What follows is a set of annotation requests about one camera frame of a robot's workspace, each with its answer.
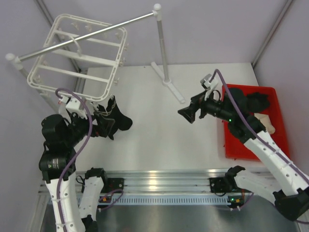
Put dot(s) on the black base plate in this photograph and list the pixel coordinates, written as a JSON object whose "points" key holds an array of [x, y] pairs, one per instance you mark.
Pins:
{"points": [[220, 187], [111, 184]]}

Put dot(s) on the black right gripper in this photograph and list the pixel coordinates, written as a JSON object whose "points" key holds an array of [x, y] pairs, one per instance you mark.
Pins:
{"points": [[197, 102]]}

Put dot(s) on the aluminium mounting rail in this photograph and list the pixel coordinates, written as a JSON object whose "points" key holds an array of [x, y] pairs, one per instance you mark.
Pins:
{"points": [[190, 182]]}

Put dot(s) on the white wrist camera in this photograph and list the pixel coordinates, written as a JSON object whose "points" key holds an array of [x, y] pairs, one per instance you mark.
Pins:
{"points": [[209, 83], [70, 106]]}

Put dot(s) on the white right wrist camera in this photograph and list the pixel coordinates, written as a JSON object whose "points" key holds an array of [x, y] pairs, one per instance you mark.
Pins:
{"points": [[209, 83]]}

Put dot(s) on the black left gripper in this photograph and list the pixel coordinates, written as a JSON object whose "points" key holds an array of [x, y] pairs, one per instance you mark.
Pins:
{"points": [[75, 116]]}

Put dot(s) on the silver clothes rack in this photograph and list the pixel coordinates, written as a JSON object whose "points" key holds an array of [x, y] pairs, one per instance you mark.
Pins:
{"points": [[24, 63]]}

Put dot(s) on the brown cream striped sock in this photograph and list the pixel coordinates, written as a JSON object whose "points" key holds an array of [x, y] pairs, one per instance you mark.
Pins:
{"points": [[265, 120]]}

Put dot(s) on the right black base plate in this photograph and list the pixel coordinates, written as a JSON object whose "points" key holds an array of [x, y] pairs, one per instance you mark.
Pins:
{"points": [[220, 187]]}

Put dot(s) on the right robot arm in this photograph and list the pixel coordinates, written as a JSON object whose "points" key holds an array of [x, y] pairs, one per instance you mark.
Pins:
{"points": [[289, 192]]}

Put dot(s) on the white plastic clip hanger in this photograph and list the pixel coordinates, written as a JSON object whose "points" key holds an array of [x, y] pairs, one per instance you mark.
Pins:
{"points": [[100, 50]]}

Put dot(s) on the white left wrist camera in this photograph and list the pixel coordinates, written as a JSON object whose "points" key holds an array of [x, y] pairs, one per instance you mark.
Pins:
{"points": [[70, 106]]}

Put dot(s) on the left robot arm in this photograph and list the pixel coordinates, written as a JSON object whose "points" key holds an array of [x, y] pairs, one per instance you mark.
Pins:
{"points": [[59, 173]]}

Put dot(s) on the black sock bundle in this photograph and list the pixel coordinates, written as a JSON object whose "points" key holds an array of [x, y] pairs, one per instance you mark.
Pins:
{"points": [[257, 102]]}

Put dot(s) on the red plastic tray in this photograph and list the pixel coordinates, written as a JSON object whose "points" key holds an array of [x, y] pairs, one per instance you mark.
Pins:
{"points": [[234, 149]]}

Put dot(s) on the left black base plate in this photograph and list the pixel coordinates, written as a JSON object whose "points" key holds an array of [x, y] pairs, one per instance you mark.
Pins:
{"points": [[111, 184]]}

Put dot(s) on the black white-striped sock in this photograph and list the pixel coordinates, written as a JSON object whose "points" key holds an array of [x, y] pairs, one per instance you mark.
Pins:
{"points": [[122, 122]]}

